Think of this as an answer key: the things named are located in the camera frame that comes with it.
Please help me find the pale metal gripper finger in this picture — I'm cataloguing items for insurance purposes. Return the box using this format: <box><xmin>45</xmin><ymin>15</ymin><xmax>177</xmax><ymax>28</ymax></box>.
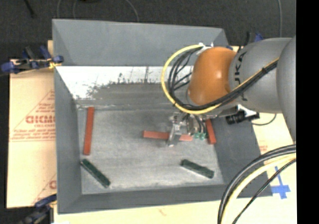
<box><xmin>170</xmin><ymin>122</ymin><xmax>183</xmax><ymax>136</ymax></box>
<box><xmin>166</xmin><ymin>135</ymin><xmax>181</xmax><ymax>147</ymax></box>

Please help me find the dark green flat block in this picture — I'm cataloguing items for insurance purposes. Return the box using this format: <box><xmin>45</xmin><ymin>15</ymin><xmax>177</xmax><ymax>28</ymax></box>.
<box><xmin>80</xmin><ymin>158</ymin><xmax>111</xmax><ymax>189</ymax></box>
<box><xmin>180</xmin><ymin>159</ymin><xmax>215</xmax><ymax>180</ymax></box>

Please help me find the brown cardboard board red print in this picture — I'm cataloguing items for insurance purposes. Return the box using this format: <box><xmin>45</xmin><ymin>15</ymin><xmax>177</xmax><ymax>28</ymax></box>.
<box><xmin>6</xmin><ymin>65</ymin><xmax>296</xmax><ymax>209</ymax></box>

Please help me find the grey metal bin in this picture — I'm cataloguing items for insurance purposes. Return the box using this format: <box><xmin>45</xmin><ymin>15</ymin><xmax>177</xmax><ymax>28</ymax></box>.
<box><xmin>51</xmin><ymin>18</ymin><xmax>273</xmax><ymax>214</ymax></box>

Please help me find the black cylinder on white bracket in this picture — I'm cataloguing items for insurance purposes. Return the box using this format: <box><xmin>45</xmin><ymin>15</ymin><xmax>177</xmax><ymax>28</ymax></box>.
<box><xmin>225</xmin><ymin>104</ymin><xmax>260</xmax><ymax>125</ymax></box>

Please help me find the red-brown flat block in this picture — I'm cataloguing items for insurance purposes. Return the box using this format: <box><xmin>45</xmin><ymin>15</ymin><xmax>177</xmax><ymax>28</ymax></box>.
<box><xmin>142</xmin><ymin>130</ymin><xmax>194</xmax><ymax>142</ymax></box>
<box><xmin>83</xmin><ymin>107</ymin><xmax>96</xmax><ymax>156</ymax></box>
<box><xmin>204</xmin><ymin>118</ymin><xmax>217</xmax><ymax>145</ymax></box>

